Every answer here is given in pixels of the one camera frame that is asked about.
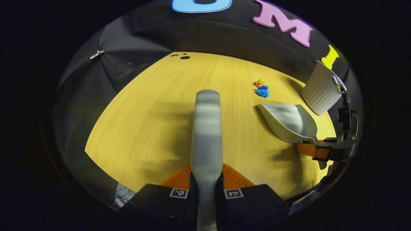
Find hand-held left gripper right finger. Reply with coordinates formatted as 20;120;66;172
216;163;291;231

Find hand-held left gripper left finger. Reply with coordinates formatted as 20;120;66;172
124;164;197;231

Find white plastic dustpan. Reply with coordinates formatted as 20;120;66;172
256;104;328;170

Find white ribbed garbage bin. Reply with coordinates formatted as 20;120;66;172
301;60;347;116

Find wooden desktop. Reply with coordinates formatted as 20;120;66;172
84;51;337;201

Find black backdrop cloth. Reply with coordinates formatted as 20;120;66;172
53;0;365;212

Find tangled black cables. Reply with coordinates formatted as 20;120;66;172
115;184;137;207

